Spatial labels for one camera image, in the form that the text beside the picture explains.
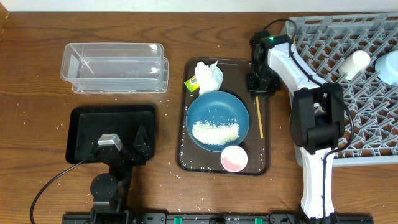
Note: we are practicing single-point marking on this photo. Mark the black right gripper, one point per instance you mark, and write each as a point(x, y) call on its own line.
point(263, 88)

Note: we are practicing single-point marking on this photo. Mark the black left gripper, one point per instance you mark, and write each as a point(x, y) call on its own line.
point(123, 152)

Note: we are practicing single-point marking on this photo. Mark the wooden chopstick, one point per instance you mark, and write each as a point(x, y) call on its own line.
point(259, 117)

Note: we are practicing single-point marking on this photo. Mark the white napkin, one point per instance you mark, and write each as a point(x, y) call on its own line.
point(209, 77)

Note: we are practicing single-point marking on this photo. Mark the yellow green wrapper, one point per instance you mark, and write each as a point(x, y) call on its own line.
point(192, 84)

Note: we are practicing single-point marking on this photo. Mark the cream plastic cup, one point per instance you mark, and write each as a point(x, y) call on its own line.
point(357, 62)

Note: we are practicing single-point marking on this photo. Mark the light blue bowl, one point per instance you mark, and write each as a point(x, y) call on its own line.
point(386, 66)

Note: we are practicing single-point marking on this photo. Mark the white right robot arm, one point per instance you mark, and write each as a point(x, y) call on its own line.
point(316, 119)

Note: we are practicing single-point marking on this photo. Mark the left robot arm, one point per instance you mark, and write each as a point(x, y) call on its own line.
point(110, 190)

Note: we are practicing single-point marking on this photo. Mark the black waste bin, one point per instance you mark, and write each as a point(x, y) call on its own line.
point(88, 123)

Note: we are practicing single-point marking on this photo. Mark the grey dishwasher rack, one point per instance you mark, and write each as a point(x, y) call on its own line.
point(324, 42)

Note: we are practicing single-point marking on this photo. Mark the dark blue plate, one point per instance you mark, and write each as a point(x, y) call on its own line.
point(218, 107)

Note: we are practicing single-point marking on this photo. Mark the pile of white rice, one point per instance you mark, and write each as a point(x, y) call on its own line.
point(215, 134)

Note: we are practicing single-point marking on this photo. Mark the clear plastic bin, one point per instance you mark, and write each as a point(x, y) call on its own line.
point(115, 68)

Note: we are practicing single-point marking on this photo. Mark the dark brown serving tray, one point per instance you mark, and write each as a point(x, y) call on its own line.
point(193, 158)

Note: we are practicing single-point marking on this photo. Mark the small pink dish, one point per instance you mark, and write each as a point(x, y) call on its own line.
point(234, 159)

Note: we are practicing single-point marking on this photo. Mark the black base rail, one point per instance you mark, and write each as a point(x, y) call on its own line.
point(161, 218)

